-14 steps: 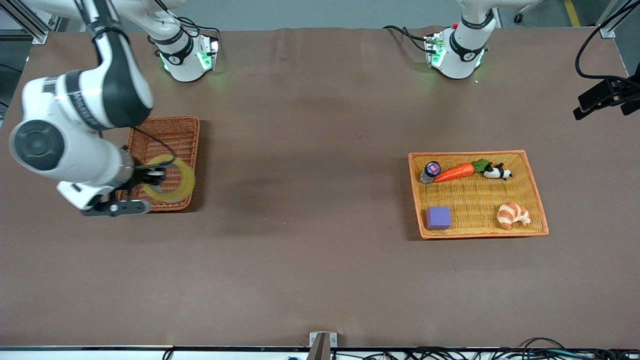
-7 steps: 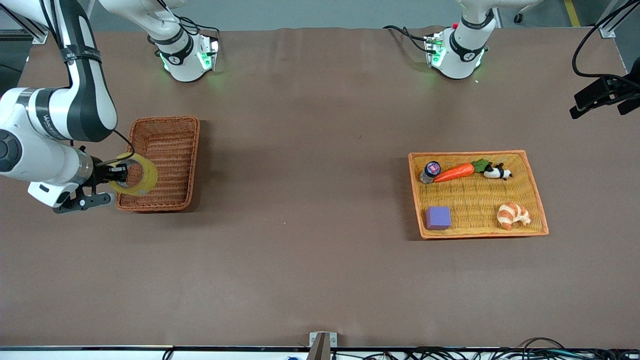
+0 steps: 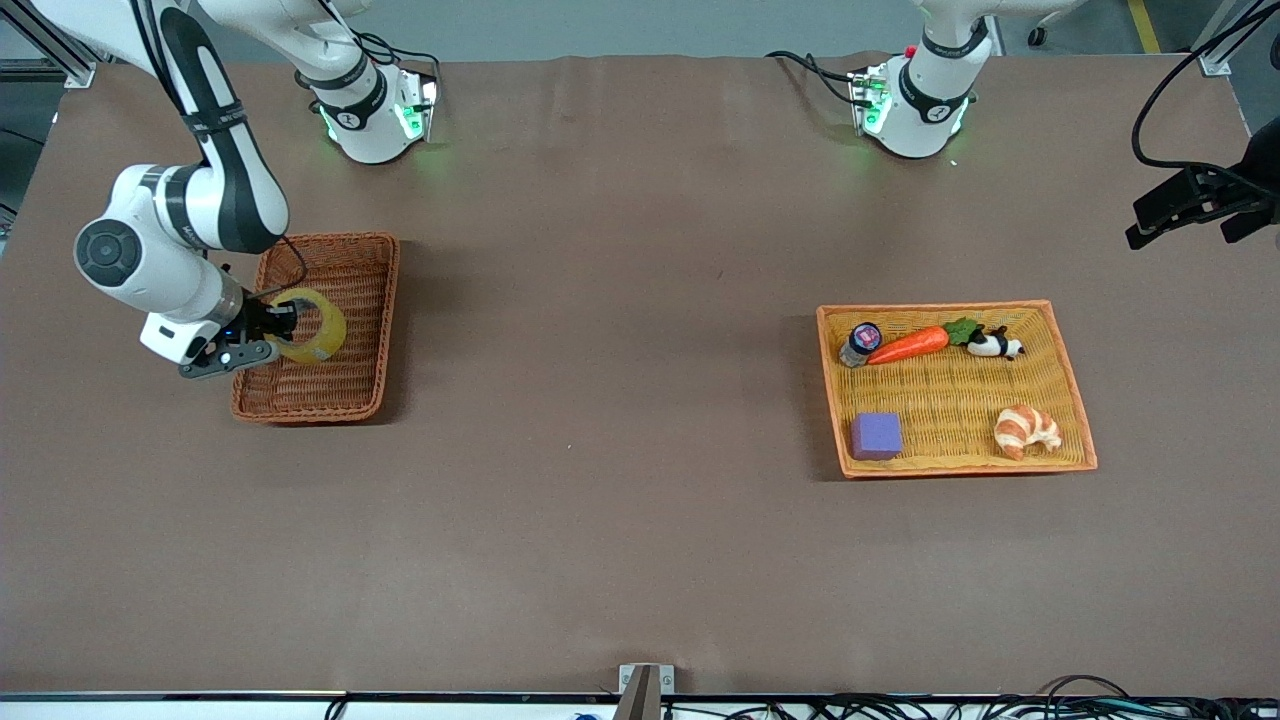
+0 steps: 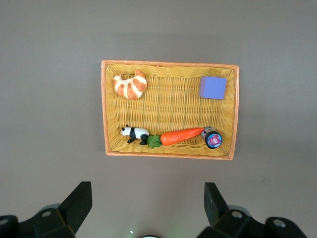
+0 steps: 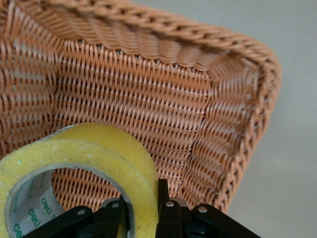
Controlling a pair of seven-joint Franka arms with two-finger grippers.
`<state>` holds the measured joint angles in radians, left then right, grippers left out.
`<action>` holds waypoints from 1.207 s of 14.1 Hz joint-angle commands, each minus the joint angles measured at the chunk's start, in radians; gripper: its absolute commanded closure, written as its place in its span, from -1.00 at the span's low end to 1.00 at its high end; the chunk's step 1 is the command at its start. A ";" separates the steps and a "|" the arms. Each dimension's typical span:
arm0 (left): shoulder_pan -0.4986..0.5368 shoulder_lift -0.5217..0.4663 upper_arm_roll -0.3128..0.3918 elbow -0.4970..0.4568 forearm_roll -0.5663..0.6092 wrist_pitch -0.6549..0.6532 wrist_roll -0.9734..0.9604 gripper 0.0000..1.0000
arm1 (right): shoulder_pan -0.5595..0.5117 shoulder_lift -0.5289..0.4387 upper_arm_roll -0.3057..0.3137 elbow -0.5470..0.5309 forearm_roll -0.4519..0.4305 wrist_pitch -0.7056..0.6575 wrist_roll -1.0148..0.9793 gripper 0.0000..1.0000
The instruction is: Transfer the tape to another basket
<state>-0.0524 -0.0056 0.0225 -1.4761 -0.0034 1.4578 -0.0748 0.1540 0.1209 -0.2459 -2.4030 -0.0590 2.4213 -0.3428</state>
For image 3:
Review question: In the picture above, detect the yellow transparent tape roll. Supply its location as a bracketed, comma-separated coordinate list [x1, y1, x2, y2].
[268, 288, 348, 364]

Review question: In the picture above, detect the brown wicker basket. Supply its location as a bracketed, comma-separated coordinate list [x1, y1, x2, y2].
[230, 232, 401, 426]

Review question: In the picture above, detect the orange-yellow wicker basket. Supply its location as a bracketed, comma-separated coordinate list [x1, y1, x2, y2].
[816, 300, 1099, 479]

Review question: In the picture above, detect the office chair base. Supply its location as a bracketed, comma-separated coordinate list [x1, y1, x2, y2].
[1026, 0, 1091, 47]

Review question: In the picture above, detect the black and white panda toy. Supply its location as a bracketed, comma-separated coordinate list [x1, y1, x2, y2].
[966, 325, 1026, 361]

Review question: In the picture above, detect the toy croissant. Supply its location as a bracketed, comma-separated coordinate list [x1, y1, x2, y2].
[993, 404, 1063, 461]

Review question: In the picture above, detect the orange toy carrot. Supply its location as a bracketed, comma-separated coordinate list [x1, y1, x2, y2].
[866, 318, 986, 366]

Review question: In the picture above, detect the small jar with dark lid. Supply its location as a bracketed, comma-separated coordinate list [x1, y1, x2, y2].
[838, 322, 883, 369]

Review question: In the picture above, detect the purple foam cube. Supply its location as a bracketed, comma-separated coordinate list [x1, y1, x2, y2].
[850, 412, 904, 461]

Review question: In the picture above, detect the aluminium frame profile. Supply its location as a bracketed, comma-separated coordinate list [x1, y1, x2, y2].
[1198, 0, 1266, 77]
[0, 0, 98, 89]

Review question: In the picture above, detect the black arm base cable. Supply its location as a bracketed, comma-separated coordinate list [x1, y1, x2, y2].
[765, 50, 861, 106]

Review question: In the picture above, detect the black cable loop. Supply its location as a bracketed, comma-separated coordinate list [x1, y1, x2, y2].
[1038, 675, 1133, 703]

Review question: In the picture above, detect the aluminium post with bracket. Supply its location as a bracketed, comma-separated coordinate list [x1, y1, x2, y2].
[618, 663, 676, 720]

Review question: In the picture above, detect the black cable tangle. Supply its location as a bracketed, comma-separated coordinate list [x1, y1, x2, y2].
[800, 693, 1041, 720]

